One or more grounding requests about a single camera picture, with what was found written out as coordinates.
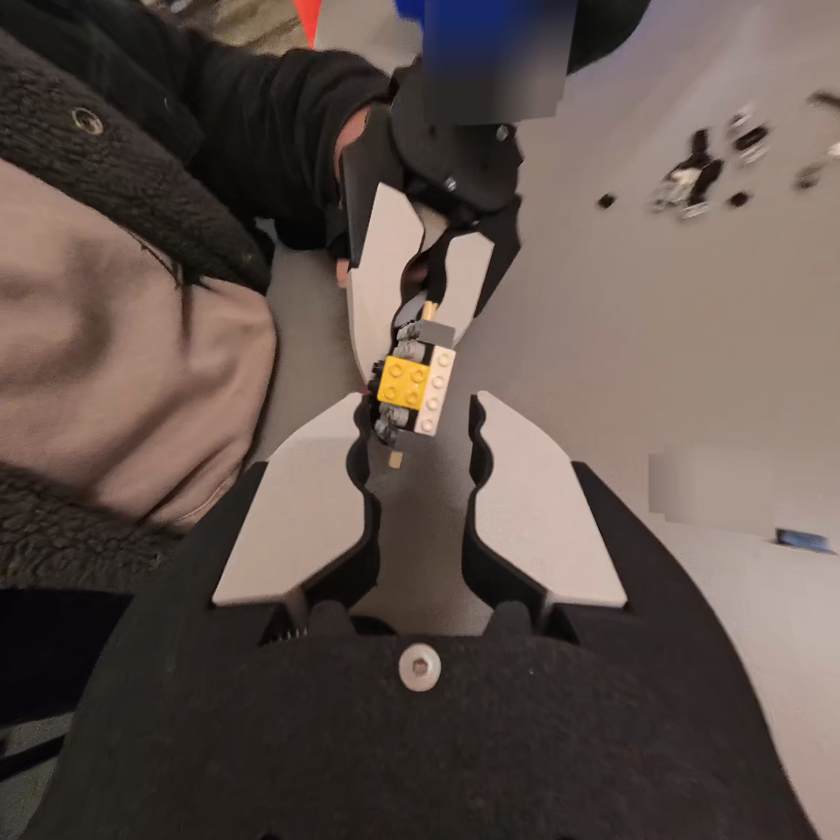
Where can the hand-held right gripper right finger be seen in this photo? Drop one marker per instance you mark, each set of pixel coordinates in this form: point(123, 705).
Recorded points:
point(544, 525)

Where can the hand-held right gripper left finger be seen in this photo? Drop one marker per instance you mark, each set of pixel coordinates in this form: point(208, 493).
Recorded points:
point(295, 525)

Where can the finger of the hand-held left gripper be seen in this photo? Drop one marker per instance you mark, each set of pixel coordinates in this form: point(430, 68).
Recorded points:
point(472, 275)
point(377, 262)

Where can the yellow hinge brick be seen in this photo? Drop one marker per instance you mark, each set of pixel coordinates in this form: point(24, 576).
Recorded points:
point(403, 382)

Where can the toy brick car chassis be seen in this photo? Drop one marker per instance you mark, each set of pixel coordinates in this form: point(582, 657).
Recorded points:
point(426, 407)

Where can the person's left forearm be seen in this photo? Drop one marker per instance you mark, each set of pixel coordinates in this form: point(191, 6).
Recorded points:
point(282, 131)

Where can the grey desk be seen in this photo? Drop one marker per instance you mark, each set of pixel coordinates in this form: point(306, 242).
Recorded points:
point(656, 328)

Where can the person's left hand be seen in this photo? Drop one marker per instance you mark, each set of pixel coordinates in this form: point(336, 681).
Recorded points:
point(351, 138)

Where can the orange striped barrier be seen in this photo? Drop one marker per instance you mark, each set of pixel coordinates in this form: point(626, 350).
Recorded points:
point(308, 16)

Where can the scattered small brick pieces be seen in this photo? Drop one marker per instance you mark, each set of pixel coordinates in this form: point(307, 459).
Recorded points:
point(695, 177)

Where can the person's beige top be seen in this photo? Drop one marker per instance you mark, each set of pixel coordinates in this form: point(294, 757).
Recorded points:
point(98, 361)

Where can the person's black fleece jacket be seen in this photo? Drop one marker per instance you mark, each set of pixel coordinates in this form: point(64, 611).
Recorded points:
point(98, 164)

